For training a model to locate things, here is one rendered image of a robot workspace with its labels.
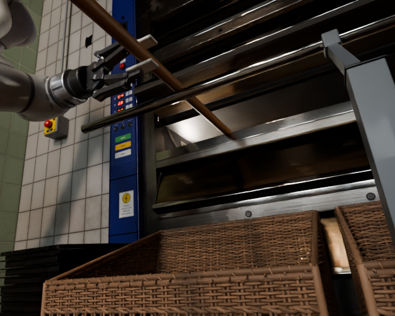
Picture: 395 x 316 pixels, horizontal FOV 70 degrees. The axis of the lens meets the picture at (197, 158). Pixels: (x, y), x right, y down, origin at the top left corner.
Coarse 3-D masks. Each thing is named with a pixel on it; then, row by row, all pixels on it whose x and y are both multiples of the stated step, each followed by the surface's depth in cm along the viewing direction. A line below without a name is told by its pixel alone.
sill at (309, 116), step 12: (324, 108) 92; (336, 108) 90; (348, 108) 88; (276, 120) 98; (288, 120) 96; (300, 120) 94; (312, 120) 93; (240, 132) 103; (252, 132) 101; (264, 132) 99; (192, 144) 112; (204, 144) 109; (216, 144) 107; (156, 156) 118; (168, 156) 116
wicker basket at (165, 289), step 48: (144, 240) 92; (192, 240) 95; (240, 240) 88; (288, 240) 82; (48, 288) 58; (96, 288) 54; (144, 288) 49; (192, 288) 46; (240, 288) 42; (288, 288) 39
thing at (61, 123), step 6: (54, 120) 145; (60, 120) 146; (66, 120) 150; (54, 126) 144; (60, 126) 146; (66, 126) 149; (48, 132) 145; (54, 132) 144; (60, 132) 145; (66, 132) 148; (54, 138) 150
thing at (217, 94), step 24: (360, 0) 81; (384, 0) 78; (312, 24) 85; (336, 24) 85; (240, 48) 95; (264, 48) 93; (288, 48) 93; (360, 48) 94; (192, 72) 102; (216, 72) 102; (288, 72) 103; (144, 96) 114; (216, 96) 115
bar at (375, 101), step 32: (352, 32) 56; (256, 64) 64; (352, 64) 39; (384, 64) 31; (192, 96) 72; (352, 96) 33; (384, 96) 30; (96, 128) 85; (384, 128) 30; (384, 160) 29; (384, 192) 28
